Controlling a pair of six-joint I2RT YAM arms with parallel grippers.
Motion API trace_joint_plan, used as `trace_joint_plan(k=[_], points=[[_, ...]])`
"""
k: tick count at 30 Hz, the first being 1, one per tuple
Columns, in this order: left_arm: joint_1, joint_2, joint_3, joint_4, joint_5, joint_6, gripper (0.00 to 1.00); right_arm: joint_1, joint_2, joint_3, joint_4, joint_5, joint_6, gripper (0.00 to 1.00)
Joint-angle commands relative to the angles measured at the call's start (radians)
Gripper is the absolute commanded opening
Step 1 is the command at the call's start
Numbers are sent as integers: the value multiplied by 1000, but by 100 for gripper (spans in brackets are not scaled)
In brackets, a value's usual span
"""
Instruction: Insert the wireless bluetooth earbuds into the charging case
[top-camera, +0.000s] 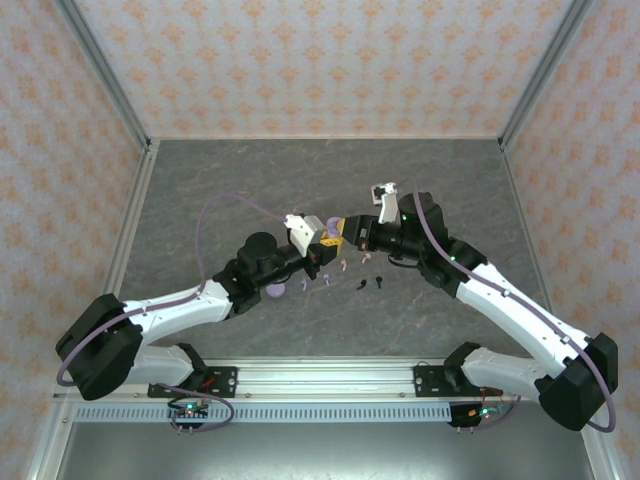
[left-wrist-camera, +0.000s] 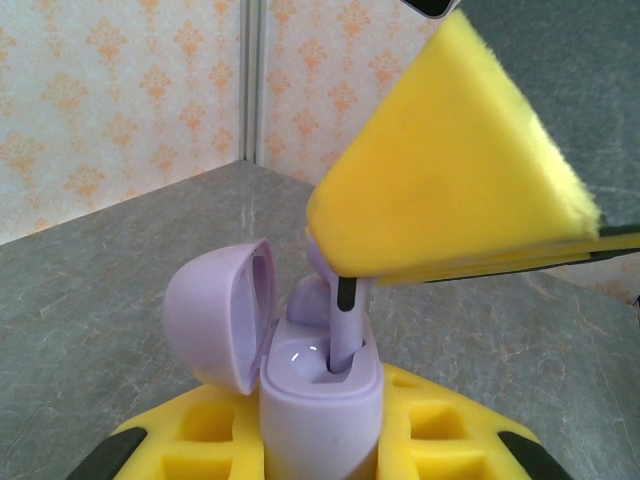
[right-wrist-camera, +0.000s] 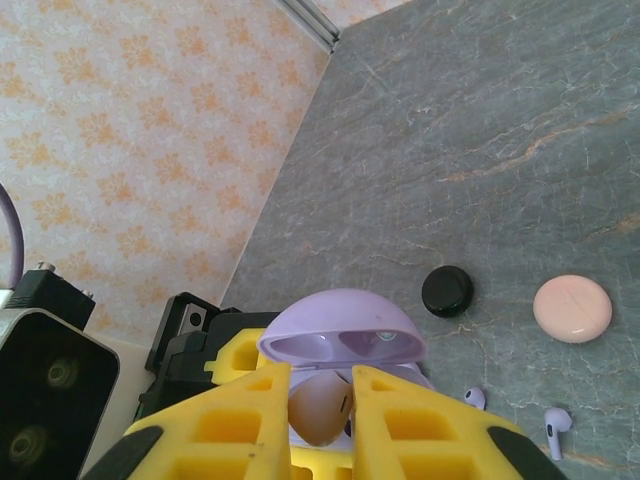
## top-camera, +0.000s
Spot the grey metal panel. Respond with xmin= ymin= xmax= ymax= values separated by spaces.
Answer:
xmin=54 ymin=422 xmax=601 ymax=480

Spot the aluminium side frame rail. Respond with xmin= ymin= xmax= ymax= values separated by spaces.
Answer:
xmin=498 ymin=138 xmax=621 ymax=480
xmin=24 ymin=139 xmax=162 ymax=480

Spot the white slotted cable duct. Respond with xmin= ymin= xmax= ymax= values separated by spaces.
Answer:
xmin=74 ymin=403 xmax=454 ymax=424

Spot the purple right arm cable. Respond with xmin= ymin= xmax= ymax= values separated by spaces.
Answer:
xmin=412 ymin=180 xmax=617 ymax=432

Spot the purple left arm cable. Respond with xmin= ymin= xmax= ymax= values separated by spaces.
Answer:
xmin=57 ymin=193 xmax=289 ymax=387

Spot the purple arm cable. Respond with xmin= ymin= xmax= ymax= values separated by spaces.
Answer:
xmin=57 ymin=193 xmax=289 ymax=387
xmin=412 ymin=180 xmax=617 ymax=432

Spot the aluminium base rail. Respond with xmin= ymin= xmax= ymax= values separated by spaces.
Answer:
xmin=149 ymin=355 xmax=551 ymax=402

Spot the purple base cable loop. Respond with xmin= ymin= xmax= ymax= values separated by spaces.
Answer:
xmin=457 ymin=394 xmax=525 ymax=432
xmin=169 ymin=389 xmax=237 ymax=435

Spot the aluminium frame post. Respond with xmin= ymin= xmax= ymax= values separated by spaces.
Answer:
xmin=52 ymin=0 xmax=154 ymax=151
xmin=498 ymin=0 xmax=597 ymax=151

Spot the controller board with LEDs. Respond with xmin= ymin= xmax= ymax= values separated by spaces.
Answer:
xmin=462 ymin=402 xmax=509 ymax=424
xmin=169 ymin=399 xmax=210 ymax=421

